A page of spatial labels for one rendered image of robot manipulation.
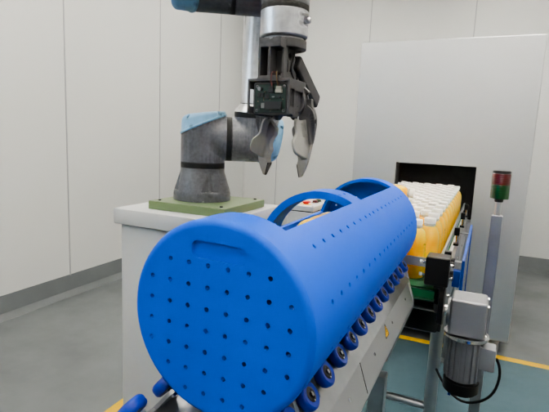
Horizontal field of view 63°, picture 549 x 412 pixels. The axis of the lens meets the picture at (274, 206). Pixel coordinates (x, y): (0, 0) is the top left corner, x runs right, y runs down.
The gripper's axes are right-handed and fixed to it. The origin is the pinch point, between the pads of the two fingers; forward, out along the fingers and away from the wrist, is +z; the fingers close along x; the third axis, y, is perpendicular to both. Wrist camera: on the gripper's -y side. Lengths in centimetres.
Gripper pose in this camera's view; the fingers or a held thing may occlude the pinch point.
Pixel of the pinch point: (284, 168)
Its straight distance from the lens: 76.2
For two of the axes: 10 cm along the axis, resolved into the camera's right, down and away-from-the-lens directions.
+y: -4.3, 1.2, -9.0
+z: -0.4, 9.9, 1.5
